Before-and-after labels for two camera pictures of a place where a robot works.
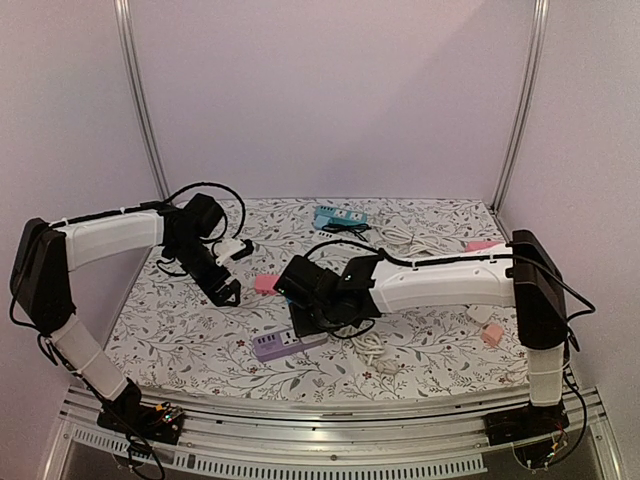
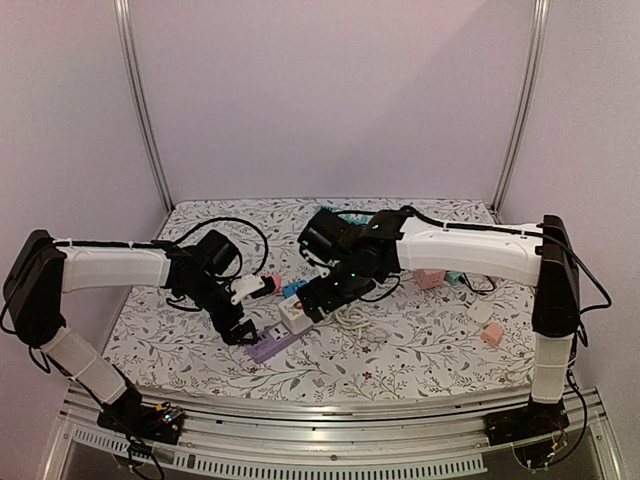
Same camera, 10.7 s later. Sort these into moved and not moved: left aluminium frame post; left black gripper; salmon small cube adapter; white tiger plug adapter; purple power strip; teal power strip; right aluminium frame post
Moved: white tiger plug adapter; purple power strip; left black gripper
Not moved: teal power strip; salmon small cube adapter; left aluminium frame post; right aluminium frame post
